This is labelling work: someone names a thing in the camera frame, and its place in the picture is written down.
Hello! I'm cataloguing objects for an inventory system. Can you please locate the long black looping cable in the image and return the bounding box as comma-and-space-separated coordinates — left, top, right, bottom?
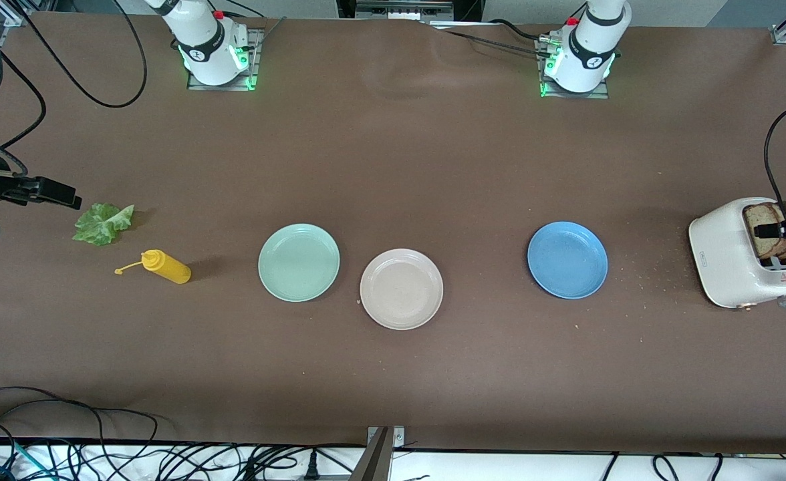
0, 386, 161, 462

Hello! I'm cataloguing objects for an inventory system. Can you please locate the mint green plate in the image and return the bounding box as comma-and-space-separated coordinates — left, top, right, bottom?
258, 223, 341, 303

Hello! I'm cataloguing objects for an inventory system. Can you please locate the beige plate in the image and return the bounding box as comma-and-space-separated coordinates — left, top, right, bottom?
360, 249, 444, 331

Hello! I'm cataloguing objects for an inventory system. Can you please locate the yellow squeeze bottle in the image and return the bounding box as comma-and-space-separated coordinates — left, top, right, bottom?
114, 249, 192, 285

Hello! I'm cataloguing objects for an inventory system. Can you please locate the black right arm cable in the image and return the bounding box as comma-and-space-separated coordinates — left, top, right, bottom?
0, 0, 148, 151

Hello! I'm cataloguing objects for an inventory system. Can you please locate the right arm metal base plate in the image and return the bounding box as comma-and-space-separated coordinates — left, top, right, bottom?
187, 28, 263, 92

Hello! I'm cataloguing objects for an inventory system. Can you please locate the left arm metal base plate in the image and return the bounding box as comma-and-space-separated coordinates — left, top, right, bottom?
537, 37, 611, 100

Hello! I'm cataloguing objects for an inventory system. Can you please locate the white toaster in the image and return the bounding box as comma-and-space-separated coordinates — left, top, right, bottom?
688, 197, 786, 311

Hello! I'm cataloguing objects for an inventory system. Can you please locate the aluminium frame corner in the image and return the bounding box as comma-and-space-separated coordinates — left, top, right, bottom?
0, 0, 39, 27

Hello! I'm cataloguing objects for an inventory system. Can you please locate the aluminium profile post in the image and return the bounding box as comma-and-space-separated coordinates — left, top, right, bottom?
350, 426, 406, 481

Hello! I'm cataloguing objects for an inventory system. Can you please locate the green lettuce leaf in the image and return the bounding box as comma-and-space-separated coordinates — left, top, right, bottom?
72, 203, 136, 247

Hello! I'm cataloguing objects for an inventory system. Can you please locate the blue plate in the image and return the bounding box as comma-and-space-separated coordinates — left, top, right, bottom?
527, 221, 609, 299

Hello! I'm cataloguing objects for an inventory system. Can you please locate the metal frame with connectors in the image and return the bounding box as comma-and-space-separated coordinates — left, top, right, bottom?
338, 0, 484, 26

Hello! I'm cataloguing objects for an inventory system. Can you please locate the black cable on table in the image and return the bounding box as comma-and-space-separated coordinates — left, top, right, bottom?
423, 20, 554, 58

